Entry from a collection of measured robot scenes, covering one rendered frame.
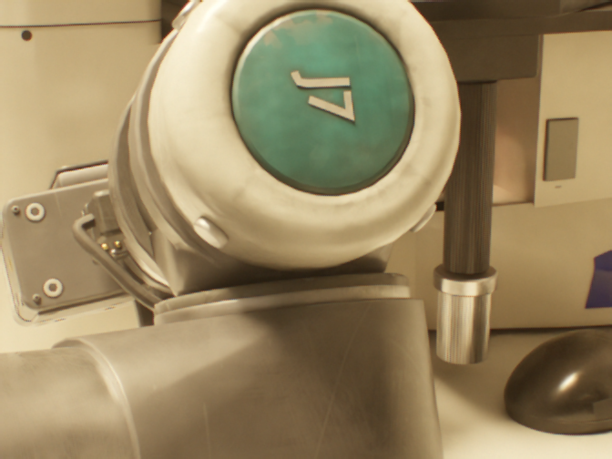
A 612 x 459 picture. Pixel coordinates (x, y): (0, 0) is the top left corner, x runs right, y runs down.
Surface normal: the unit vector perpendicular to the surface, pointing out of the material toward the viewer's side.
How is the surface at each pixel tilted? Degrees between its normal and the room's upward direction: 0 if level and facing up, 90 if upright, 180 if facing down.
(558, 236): 49
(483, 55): 90
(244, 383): 64
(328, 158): 70
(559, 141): 90
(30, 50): 90
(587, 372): 41
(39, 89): 90
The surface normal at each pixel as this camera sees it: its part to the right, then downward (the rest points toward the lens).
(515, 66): 0.36, 0.27
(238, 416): 0.49, -0.17
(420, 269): 0.04, 0.29
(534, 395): -0.68, -0.44
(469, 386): 0.00, -0.96
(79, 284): 0.28, -0.15
